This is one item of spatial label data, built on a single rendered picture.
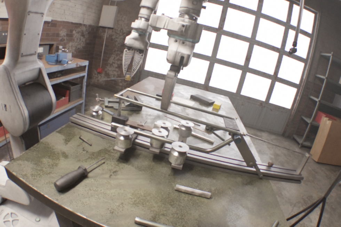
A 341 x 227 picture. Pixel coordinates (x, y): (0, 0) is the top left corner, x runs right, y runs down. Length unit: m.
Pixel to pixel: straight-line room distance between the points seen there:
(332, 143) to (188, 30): 3.66
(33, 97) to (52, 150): 0.20
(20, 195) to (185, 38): 0.92
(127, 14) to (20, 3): 3.28
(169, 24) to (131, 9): 3.35
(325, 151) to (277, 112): 1.33
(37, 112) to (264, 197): 0.79
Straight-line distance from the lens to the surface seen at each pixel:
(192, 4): 0.47
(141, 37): 0.77
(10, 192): 1.03
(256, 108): 3.91
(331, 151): 3.96
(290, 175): 0.75
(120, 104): 0.60
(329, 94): 4.65
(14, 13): 0.67
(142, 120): 0.72
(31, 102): 0.67
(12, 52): 0.68
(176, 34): 0.45
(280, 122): 4.23
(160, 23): 0.48
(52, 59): 2.10
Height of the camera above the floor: 1.23
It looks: 17 degrees down
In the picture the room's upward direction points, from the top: 13 degrees clockwise
